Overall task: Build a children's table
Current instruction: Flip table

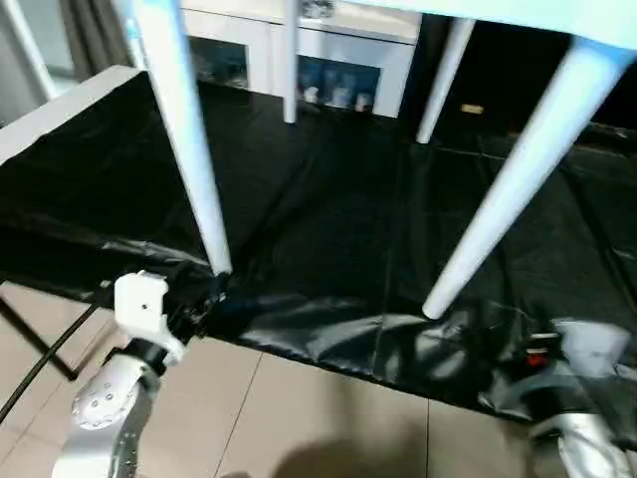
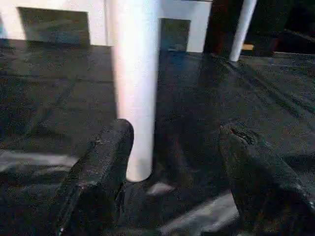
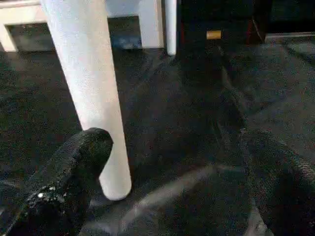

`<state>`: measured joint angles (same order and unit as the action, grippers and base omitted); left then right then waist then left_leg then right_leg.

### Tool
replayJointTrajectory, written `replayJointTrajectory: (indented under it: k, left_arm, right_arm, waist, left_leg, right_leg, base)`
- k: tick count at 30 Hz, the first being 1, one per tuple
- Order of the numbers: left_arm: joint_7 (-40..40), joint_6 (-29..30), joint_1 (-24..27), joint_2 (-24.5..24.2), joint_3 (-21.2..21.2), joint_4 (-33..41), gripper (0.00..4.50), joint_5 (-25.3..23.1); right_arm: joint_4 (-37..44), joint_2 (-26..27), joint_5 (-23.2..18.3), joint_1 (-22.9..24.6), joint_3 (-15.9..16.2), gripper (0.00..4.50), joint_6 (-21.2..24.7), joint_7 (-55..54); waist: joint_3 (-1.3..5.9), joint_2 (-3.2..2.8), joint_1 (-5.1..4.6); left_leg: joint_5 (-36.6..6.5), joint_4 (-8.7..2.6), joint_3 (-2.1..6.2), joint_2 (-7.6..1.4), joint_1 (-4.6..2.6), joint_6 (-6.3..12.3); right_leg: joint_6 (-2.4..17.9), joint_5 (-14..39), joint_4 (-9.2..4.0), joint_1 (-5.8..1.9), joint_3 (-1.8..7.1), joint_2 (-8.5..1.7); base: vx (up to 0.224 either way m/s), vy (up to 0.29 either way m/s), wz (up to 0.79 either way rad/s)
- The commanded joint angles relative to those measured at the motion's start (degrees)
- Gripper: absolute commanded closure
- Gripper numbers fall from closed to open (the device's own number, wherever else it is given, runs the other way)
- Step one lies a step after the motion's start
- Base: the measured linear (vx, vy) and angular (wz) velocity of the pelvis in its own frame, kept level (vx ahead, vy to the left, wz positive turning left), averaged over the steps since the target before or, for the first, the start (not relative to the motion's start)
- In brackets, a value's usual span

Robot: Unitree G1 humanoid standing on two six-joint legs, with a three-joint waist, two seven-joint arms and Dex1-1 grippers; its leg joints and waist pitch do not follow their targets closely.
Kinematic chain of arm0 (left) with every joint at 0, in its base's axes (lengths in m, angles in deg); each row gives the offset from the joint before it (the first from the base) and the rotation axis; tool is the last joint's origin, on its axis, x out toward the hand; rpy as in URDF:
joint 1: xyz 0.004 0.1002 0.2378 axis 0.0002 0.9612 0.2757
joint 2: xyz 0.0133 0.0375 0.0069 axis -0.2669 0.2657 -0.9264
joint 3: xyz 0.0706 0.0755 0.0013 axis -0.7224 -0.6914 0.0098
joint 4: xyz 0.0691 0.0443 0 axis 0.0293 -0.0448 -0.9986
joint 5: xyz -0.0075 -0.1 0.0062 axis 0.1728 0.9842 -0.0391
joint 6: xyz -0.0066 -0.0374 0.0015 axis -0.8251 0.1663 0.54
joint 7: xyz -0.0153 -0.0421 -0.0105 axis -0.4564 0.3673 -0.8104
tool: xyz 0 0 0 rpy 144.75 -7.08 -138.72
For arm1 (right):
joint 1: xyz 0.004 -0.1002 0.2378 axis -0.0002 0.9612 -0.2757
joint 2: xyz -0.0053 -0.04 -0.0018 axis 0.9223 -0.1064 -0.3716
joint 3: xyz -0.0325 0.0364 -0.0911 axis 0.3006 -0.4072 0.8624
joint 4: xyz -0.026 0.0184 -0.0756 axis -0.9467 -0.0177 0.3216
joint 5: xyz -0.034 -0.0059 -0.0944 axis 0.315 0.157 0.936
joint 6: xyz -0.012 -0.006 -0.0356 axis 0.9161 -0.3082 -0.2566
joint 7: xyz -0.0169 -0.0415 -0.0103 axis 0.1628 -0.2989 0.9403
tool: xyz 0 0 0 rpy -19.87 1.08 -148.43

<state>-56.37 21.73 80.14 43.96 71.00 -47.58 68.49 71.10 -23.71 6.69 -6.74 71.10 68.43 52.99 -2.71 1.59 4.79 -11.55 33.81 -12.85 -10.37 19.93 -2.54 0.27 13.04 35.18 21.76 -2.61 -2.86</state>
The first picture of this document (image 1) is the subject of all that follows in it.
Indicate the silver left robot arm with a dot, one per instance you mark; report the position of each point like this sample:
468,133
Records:
109,408

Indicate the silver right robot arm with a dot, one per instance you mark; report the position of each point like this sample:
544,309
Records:
587,438

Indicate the black work mat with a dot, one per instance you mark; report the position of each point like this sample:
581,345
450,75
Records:
323,224

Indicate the black floor rod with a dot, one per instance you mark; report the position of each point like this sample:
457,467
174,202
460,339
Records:
35,338

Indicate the small white jar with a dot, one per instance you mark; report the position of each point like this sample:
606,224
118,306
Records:
362,101

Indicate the small yellow label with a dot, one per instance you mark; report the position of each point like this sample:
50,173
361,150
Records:
470,108

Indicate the black box with label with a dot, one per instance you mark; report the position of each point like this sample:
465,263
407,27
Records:
507,89

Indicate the white glass door cabinet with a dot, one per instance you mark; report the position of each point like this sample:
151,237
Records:
348,45

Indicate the grey curtain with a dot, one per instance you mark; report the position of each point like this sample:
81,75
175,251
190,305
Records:
94,35

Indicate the dark crumpled bundle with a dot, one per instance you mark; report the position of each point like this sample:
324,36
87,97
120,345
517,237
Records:
316,7

